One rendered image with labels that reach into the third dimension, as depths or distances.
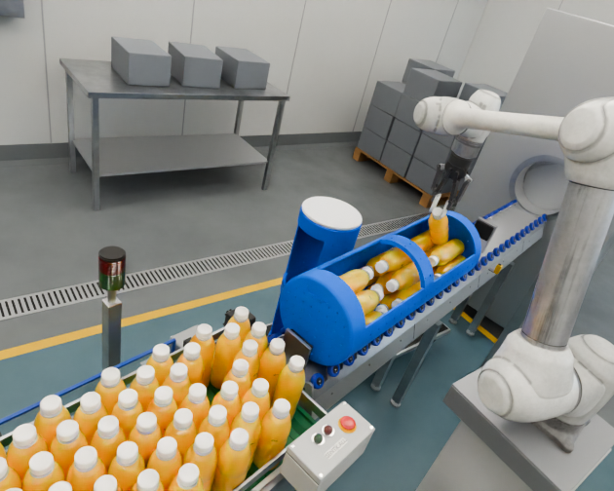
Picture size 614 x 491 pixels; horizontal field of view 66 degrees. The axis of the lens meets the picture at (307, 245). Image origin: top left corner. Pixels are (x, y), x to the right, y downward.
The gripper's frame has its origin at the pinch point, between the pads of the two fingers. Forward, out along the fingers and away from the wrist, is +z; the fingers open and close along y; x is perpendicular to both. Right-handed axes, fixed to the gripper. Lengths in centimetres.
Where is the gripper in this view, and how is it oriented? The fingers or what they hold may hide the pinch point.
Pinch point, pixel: (440, 206)
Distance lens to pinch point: 176.4
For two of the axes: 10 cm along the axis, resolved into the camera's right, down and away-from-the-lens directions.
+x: -6.7, 2.6, -7.0
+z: -2.3, 8.2, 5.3
